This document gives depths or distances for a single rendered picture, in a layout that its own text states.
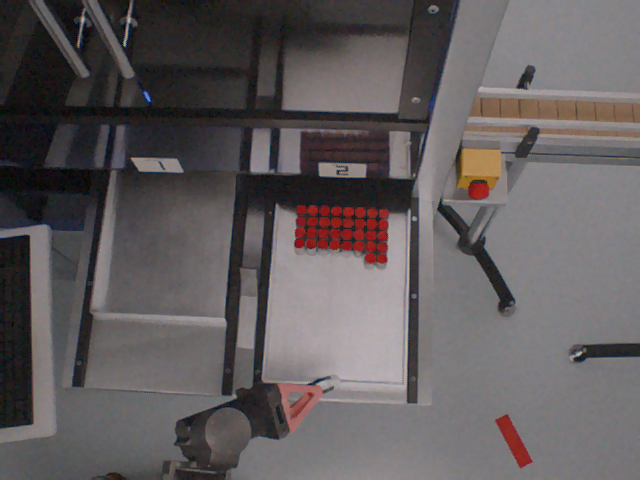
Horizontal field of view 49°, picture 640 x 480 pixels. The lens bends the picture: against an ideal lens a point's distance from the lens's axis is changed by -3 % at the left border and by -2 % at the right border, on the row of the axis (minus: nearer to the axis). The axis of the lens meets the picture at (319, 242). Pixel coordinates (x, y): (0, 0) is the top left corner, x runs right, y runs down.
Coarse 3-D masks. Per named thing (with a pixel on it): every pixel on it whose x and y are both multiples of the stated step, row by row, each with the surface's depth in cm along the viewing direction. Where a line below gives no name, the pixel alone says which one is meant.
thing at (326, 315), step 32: (288, 224) 141; (288, 256) 139; (320, 256) 139; (352, 256) 139; (288, 288) 138; (320, 288) 137; (352, 288) 137; (384, 288) 137; (288, 320) 136; (320, 320) 135; (352, 320) 135; (384, 320) 135; (288, 352) 134; (320, 352) 134; (352, 352) 133; (384, 352) 133; (352, 384) 128; (384, 384) 128
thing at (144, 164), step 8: (136, 160) 129; (144, 160) 129; (152, 160) 129; (160, 160) 129; (168, 160) 129; (176, 160) 129; (144, 168) 133; (152, 168) 133; (160, 168) 132; (168, 168) 132; (176, 168) 132
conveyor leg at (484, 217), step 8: (512, 168) 161; (520, 168) 160; (512, 176) 165; (512, 184) 170; (480, 208) 192; (488, 208) 186; (496, 208) 185; (480, 216) 194; (488, 216) 191; (472, 224) 204; (480, 224) 198; (488, 224) 197; (472, 232) 207; (480, 232) 204; (472, 240) 212; (480, 240) 212
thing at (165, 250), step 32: (128, 192) 145; (160, 192) 144; (192, 192) 144; (224, 192) 144; (128, 224) 143; (160, 224) 142; (192, 224) 142; (224, 224) 142; (128, 256) 141; (160, 256) 140; (192, 256) 140; (224, 256) 140; (96, 288) 136; (128, 288) 138; (160, 288) 138; (192, 288) 138; (224, 288) 138; (192, 320) 136; (224, 320) 135
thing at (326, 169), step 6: (324, 168) 129; (330, 168) 129; (336, 168) 129; (342, 168) 129; (348, 168) 129; (354, 168) 128; (360, 168) 128; (366, 168) 128; (324, 174) 132; (330, 174) 132; (348, 174) 131; (354, 174) 131; (360, 174) 131
